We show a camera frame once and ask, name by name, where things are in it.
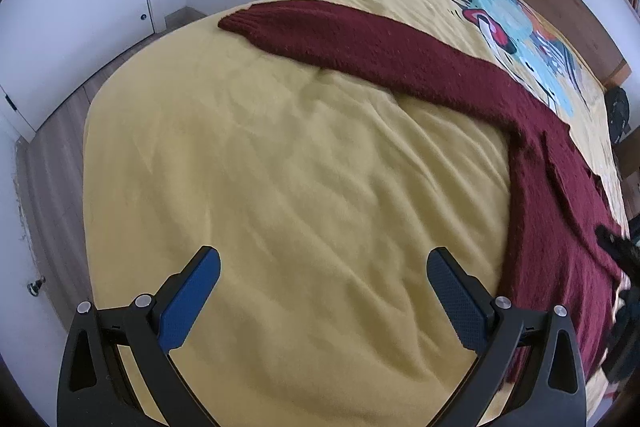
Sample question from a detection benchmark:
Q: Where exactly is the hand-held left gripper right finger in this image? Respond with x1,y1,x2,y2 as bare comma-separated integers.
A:
426,247,587,427

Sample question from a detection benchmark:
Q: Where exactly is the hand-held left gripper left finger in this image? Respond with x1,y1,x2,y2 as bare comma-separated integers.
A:
56,245,221,427

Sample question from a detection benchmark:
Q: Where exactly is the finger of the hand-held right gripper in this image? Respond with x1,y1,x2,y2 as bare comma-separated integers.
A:
602,288,640,384
594,224,640,282

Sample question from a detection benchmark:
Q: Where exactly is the maroon knitted sweater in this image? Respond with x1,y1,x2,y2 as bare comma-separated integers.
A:
218,0,632,383

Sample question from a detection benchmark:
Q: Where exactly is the black backpack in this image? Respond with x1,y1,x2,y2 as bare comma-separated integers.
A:
603,87,630,148

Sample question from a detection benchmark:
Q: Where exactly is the yellow printed bedspread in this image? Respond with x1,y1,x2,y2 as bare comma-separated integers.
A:
82,0,626,427

